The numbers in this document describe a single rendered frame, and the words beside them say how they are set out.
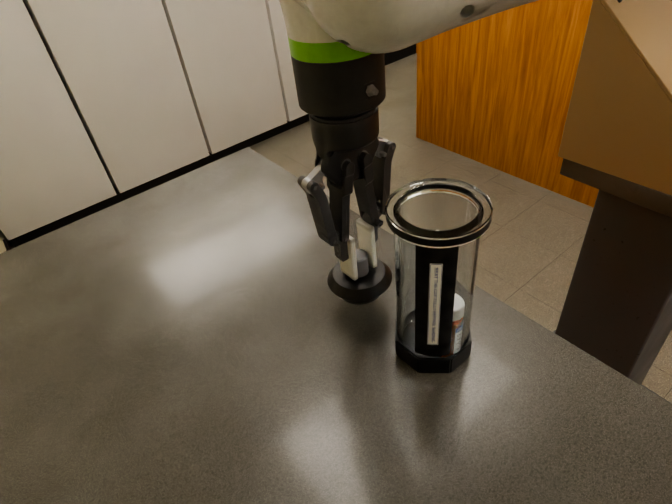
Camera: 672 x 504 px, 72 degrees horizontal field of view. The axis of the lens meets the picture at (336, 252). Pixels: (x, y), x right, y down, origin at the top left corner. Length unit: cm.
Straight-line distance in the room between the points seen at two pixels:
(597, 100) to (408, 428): 68
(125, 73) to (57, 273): 204
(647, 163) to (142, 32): 248
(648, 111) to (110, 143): 258
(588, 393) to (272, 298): 44
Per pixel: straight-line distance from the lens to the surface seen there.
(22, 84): 280
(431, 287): 50
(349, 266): 62
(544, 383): 63
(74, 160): 294
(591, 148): 103
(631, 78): 96
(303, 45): 46
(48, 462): 69
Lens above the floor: 145
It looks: 40 degrees down
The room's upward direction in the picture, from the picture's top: 8 degrees counter-clockwise
